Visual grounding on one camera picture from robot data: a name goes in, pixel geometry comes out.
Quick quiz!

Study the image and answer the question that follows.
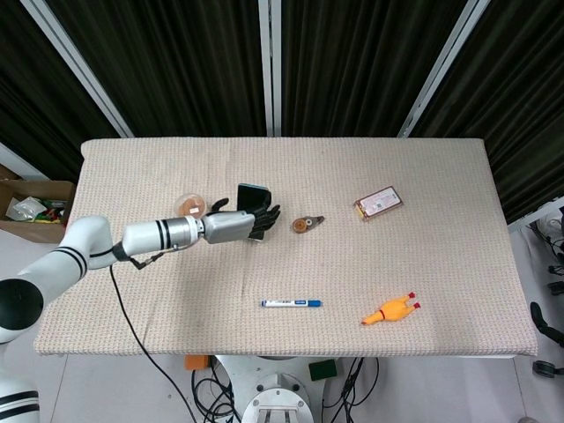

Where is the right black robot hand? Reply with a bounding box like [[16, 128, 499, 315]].
[[530, 301, 564, 347]]

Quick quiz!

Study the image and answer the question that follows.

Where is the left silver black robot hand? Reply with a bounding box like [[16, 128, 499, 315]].
[[202, 197, 282, 245]]

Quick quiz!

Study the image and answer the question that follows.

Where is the black smartphone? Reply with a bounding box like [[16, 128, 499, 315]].
[[236, 183, 271, 241]]

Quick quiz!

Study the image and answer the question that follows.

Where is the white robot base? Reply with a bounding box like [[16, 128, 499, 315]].
[[211, 354, 336, 423]]

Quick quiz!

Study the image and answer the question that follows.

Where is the clear jar of rubber bands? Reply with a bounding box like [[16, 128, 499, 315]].
[[174, 192, 207, 218]]

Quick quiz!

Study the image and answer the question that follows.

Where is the brown correction tape dispenser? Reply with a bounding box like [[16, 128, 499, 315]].
[[290, 214, 326, 234]]

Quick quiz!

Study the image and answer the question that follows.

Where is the blue white marker pen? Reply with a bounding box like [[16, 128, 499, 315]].
[[258, 299, 323, 309]]

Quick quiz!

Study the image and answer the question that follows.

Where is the beige waffle tablecloth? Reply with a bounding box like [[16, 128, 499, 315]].
[[33, 137, 538, 359]]

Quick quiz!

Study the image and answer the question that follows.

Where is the yellow rubber chicken toy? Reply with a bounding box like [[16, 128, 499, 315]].
[[360, 291, 422, 328]]

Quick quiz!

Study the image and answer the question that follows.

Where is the black curtain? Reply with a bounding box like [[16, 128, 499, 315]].
[[0, 0, 564, 224]]

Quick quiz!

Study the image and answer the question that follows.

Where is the green block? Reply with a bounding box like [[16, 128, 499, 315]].
[[308, 359, 338, 382]]

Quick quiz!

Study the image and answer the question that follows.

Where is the brown cardboard box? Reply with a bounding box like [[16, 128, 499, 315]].
[[0, 178, 76, 244]]

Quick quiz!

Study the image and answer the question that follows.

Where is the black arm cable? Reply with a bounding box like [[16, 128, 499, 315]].
[[108, 253, 197, 423]]

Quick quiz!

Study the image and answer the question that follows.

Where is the grey metal bar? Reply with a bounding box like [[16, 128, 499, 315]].
[[257, 0, 283, 137]]

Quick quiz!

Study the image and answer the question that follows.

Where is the black cable tangle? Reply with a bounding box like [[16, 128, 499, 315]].
[[323, 356, 381, 423], [190, 356, 242, 423]]

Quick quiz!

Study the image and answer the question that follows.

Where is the grey slanted frame post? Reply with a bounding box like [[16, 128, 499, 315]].
[[19, 0, 133, 137], [396, 0, 481, 138]]

